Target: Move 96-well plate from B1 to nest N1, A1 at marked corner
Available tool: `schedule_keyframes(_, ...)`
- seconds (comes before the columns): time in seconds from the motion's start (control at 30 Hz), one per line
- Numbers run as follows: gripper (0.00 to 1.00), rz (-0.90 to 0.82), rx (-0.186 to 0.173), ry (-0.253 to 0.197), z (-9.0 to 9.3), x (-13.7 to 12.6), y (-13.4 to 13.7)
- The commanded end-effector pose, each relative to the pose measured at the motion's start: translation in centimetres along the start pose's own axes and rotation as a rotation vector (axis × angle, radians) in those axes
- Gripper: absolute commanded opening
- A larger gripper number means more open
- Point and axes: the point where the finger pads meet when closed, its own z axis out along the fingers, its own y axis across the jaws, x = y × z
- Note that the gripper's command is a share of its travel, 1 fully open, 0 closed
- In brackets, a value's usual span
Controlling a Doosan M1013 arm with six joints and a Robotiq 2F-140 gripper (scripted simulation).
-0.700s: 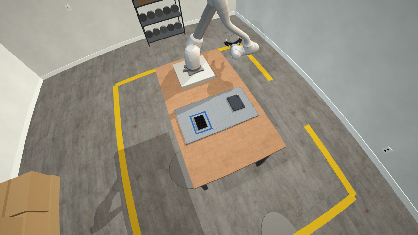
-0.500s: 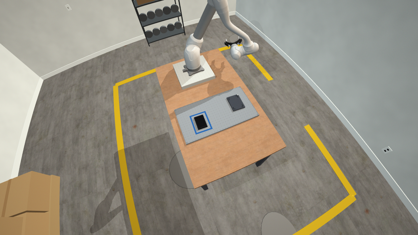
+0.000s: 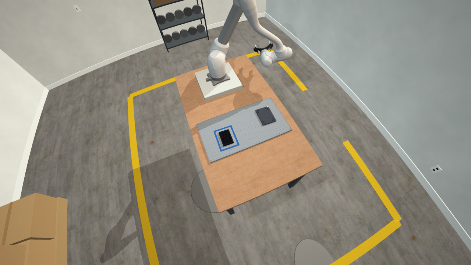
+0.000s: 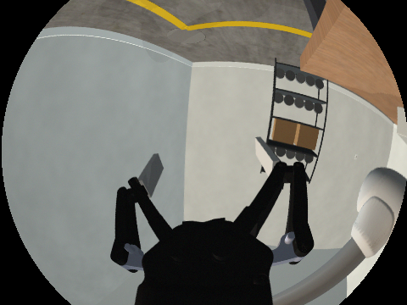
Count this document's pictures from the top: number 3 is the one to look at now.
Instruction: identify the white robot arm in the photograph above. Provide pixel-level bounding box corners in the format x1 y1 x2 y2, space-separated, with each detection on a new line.
206 0 293 86

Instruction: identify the black well plate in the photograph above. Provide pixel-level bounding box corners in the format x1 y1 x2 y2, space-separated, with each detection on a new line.
219 129 234 146

